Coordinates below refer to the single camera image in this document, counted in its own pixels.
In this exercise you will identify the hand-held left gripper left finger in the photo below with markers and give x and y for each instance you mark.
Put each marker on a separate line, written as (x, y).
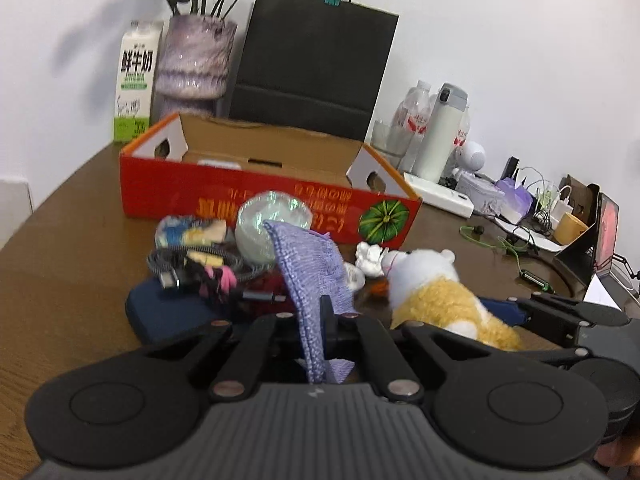
(270, 340)

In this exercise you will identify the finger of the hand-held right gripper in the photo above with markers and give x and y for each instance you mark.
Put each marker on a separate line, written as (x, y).
(570, 337)
(505, 310)

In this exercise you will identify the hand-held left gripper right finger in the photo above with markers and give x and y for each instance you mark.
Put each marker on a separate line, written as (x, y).
(370, 345)

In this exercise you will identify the white and yellow plush toy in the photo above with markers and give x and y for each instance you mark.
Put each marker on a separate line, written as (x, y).
(435, 290)

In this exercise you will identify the purple knitted cloth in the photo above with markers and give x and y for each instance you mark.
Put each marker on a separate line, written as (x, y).
(310, 270)

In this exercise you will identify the navy blue pouch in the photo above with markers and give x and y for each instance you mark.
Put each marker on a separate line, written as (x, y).
(165, 312)

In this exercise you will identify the iridescent cellophane ball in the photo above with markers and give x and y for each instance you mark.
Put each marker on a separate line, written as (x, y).
(260, 225)

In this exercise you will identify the small snack packet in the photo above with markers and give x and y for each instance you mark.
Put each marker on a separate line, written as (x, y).
(192, 232)

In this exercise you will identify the red cardboard box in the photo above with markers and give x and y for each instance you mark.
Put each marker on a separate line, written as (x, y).
(200, 195)

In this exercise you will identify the wooden desktop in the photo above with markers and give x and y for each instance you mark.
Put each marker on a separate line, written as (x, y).
(75, 240)

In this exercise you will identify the white paper sheet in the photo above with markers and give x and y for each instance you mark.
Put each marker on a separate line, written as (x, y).
(600, 292)

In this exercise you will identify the white power strip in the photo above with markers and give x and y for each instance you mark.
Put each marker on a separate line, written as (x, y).
(530, 237)

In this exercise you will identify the tablet in black case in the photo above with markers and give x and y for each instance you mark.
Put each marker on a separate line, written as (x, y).
(585, 255)

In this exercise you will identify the small white figurine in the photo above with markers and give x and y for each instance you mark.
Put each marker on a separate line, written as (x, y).
(370, 257)

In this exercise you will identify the yellow mug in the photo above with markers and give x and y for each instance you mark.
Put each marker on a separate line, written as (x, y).
(569, 227)

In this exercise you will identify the light purple package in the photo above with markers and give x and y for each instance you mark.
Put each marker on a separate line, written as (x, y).
(517, 197)

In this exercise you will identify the floral tin box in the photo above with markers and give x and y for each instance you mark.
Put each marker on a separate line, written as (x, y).
(480, 192)

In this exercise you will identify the white power bank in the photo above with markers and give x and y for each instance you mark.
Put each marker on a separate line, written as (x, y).
(440, 195)

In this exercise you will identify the brown cardboard piece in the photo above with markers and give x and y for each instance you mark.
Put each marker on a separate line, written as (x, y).
(577, 190)

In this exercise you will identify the white robot figurine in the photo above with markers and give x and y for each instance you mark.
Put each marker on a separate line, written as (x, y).
(472, 155)

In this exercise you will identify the clear water bottle red label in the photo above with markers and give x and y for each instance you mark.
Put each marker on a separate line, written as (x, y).
(412, 120)
(462, 132)

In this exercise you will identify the white object inside box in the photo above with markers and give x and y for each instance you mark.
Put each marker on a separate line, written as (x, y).
(218, 163)

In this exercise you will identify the white thermos bottle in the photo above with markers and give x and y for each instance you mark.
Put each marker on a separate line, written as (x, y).
(440, 135)

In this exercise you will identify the clear glass cup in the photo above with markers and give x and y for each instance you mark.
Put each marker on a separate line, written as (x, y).
(387, 145)

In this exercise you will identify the black paper bag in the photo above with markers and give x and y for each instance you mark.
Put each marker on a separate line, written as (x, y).
(310, 60)

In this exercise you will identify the milk carton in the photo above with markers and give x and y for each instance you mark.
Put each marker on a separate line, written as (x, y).
(132, 85)

